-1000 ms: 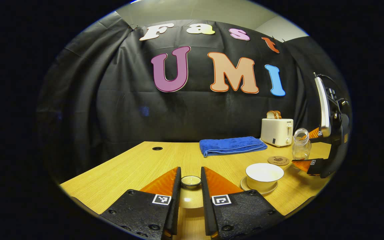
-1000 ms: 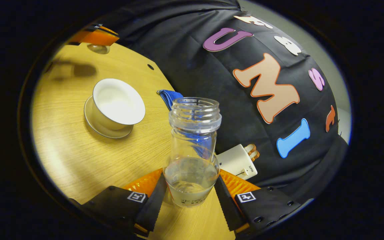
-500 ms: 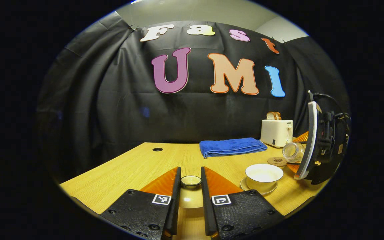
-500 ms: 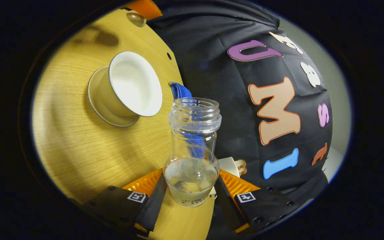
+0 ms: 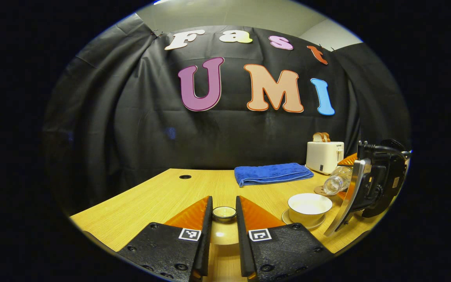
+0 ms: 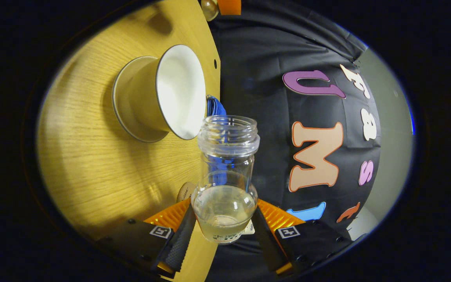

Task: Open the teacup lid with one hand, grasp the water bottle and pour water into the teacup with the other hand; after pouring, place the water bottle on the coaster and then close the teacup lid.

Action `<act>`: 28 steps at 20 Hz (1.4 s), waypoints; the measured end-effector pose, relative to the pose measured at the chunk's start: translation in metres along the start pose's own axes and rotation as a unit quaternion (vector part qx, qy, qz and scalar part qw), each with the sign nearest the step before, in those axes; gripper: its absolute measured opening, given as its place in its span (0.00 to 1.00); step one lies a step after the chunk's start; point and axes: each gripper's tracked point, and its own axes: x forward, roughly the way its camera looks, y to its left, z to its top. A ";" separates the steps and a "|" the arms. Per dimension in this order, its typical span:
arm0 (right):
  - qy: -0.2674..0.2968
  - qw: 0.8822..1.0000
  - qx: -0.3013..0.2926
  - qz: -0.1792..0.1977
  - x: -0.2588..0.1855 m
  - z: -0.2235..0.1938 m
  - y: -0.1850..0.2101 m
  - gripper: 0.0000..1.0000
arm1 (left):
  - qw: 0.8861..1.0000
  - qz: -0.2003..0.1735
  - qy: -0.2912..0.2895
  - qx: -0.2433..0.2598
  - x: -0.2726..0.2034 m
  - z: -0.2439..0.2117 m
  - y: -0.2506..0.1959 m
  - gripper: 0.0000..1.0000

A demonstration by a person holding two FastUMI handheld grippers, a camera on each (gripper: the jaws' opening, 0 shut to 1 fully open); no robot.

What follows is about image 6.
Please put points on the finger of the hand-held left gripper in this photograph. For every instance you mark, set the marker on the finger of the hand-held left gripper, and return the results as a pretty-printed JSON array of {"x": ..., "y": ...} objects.
[{"x": 229, "y": 7}]

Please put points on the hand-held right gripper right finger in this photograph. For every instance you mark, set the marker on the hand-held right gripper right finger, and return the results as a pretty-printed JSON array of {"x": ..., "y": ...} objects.
[{"x": 266, "y": 243}]

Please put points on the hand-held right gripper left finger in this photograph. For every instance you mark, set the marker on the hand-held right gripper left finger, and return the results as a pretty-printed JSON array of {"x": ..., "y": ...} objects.
[{"x": 180, "y": 243}]

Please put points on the round cork coaster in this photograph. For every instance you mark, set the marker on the round cork coaster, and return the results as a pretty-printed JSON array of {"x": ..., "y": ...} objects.
[{"x": 186, "y": 192}]

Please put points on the clear water bottle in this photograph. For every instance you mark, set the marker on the clear water bottle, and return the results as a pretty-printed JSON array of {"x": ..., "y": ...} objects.
[{"x": 225, "y": 203}]

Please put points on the beige teacup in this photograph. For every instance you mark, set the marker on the beige teacup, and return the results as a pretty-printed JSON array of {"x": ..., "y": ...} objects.
[{"x": 178, "y": 94}]

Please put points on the folded blue towel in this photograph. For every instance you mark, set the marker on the folded blue towel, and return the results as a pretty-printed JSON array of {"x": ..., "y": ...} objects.
[{"x": 214, "y": 106}]

